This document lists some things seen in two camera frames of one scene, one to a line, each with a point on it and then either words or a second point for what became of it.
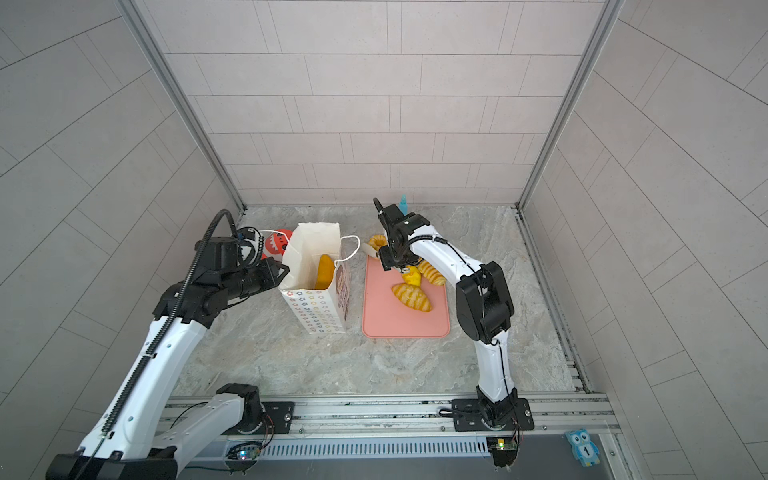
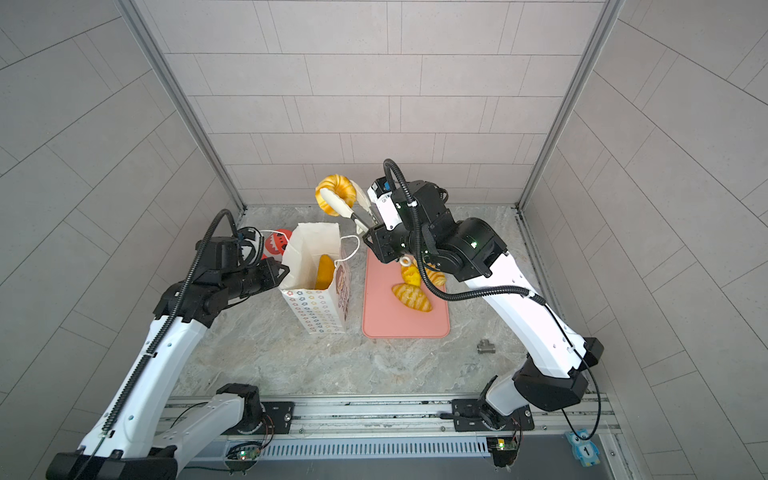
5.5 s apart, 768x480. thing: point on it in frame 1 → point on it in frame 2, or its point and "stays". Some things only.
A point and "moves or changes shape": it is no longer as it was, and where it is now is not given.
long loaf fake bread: [326, 271] stays
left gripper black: [267, 266] stays
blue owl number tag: [583, 449] stays
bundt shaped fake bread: [378, 241] moves or changes shape
